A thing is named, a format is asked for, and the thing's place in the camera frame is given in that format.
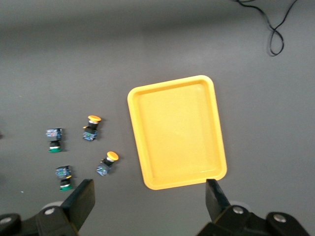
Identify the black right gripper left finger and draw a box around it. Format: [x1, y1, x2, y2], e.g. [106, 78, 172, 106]
[35, 178, 96, 236]

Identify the green mushroom push button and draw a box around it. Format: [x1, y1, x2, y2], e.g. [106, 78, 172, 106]
[55, 165, 74, 191]
[45, 127, 63, 153]

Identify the yellow mushroom push button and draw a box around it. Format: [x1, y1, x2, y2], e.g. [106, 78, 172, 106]
[82, 115, 102, 142]
[95, 151, 120, 177]

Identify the yellow plastic tray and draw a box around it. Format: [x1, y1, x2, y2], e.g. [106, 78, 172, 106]
[126, 75, 227, 191]

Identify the loose black cable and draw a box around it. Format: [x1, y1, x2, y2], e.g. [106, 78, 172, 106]
[235, 0, 299, 57]

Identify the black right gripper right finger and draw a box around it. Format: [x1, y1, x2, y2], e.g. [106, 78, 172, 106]
[198, 179, 271, 236]

